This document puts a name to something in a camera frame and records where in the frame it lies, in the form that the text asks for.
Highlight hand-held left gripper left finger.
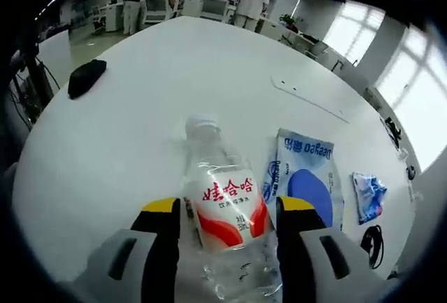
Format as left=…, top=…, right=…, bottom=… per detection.
left=75, top=196, right=181, bottom=303

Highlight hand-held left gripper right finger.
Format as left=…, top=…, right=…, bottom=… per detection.
left=275, top=196, right=389, bottom=303

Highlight black cable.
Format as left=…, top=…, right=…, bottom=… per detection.
left=360, top=224, right=386, bottom=270

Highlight clear plastic water bottle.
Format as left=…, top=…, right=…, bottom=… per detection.
left=180, top=112, right=284, bottom=303

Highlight wet wipes pack blue lid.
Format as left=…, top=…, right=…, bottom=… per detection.
left=263, top=128, right=346, bottom=233

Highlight small blue tissue packet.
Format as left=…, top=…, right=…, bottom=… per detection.
left=351, top=171, right=389, bottom=226

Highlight black device on table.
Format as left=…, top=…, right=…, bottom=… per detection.
left=383, top=117, right=403, bottom=149

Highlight black pouch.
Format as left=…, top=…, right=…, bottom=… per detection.
left=66, top=59, right=108, bottom=100

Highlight large window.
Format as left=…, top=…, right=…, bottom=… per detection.
left=374, top=24, right=447, bottom=173
left=322, top=1, right=389, bottom=64

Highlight potted green plant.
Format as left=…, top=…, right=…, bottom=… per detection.
left=279, top=13, right=302, bottom=34

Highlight white office chair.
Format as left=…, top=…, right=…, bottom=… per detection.
left=144, top=0, right=175, bottom=25

